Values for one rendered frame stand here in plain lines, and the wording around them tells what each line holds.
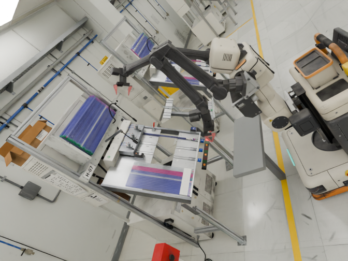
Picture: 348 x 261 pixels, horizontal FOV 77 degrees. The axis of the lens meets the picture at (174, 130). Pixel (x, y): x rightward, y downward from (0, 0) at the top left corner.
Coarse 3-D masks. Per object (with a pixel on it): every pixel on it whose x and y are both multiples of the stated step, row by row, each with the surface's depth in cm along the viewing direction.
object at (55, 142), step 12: (60, 84) 182; (48, 96) 171; (84, 96) 205; (96, 96) 203; (36, 108) 160; (24, 120) 152; (48, 144) 163; (60, 144) 160; (72, 156) 169; (84, 156) 165; (216, 156) 234; (84, 168) 163; (204, 228) 190; (216, 228) 179
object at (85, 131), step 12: (84, 108) 183; (96, 108) 191; (108, 108) 200; (72, 120) 174; (84, 120) 178; (96, 120) 186; (108, 120) 195; (72, 132) 167; (84, 132) 174; (96, 132) 182; (72, 144) 167; (84, 144) 169; (96, 144) 177
